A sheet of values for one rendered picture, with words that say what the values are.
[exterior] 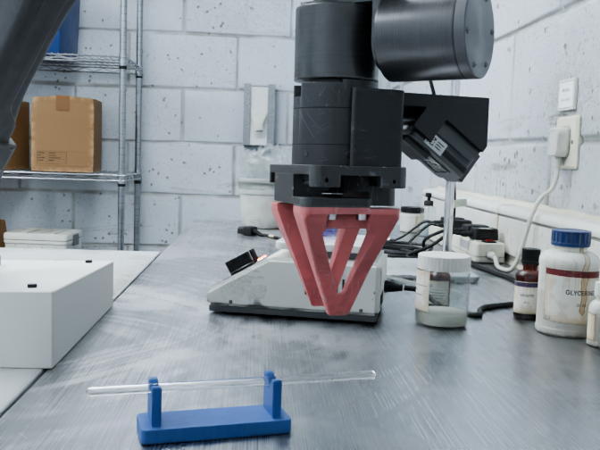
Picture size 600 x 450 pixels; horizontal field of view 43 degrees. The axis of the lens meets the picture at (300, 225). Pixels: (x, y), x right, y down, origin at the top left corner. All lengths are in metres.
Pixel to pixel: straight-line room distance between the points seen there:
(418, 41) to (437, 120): 0.08
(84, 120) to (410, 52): 2.55
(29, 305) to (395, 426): 0.32
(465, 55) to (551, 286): 0.45
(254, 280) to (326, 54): 0.42
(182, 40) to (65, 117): 0.64
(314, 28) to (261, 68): 2.77
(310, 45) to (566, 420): 0.33
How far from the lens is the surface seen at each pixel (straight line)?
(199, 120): 3.26
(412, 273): 1.18
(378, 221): 0.49
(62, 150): 2.98
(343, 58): 0.49
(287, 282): 0.86
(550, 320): 0.87
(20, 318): 0.68
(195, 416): 0.53
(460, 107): 0.53
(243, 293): 0.87
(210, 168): 3.26
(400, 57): 0.48
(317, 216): 0.47
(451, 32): 0.46
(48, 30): 0.72
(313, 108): 0.49
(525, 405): 0.62
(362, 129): 0.49
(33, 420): 0.56
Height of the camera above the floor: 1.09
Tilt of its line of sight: 5 degrees down
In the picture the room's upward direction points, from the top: 2 degrees clockwise
